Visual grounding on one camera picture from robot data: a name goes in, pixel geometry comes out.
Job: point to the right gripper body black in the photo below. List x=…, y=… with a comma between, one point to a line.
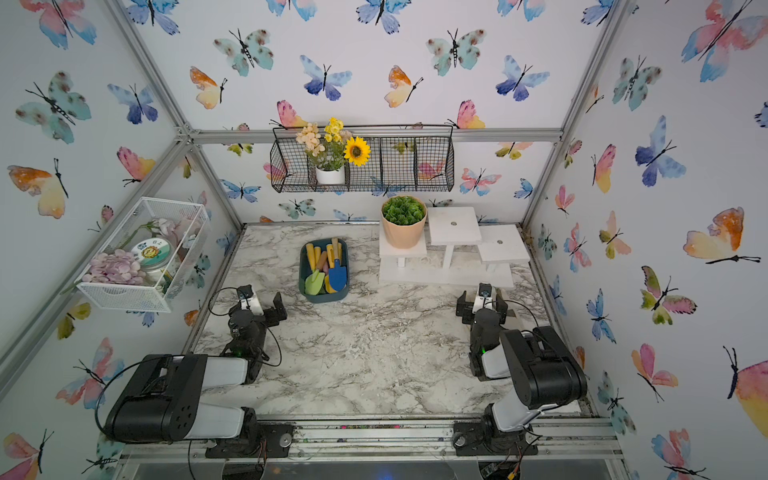
x=469, y=318

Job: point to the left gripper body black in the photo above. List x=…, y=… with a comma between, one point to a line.
x=269, y=320

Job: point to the blue shovel wooden handle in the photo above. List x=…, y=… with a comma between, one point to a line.
x=337, y=274

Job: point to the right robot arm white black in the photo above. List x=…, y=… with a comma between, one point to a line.
x=545, y=375

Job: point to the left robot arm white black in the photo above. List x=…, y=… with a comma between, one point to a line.
x=162, y=401

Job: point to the dark teal storage box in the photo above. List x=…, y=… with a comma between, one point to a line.
x=304, y=271

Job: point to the white tiered stand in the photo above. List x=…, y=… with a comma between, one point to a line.
x=450, y=247

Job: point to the round green tin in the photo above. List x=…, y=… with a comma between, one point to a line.
x=152, y=253

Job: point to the terracotta pot green plant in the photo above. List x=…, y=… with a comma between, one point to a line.
x=403, y=220

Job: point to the pink artificial flowers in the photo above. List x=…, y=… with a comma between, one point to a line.
x=118, y=268

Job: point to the white pot with flowers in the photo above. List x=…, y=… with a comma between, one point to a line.
x=331, y=149

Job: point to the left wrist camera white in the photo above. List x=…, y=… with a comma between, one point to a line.
x=248, y=300

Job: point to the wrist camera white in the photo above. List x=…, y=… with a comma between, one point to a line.
x=248, y=300
x=485, y=297

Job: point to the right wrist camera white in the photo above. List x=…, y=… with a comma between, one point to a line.
x=485, y=297

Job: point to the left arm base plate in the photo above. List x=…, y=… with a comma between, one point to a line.
x=270, y=441

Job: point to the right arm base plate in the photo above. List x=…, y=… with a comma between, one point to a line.
x=480, y=438

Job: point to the white wire basket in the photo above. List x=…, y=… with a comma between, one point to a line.
x=186, y=225

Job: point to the aluminium front rail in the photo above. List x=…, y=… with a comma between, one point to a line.
x=557, y=438

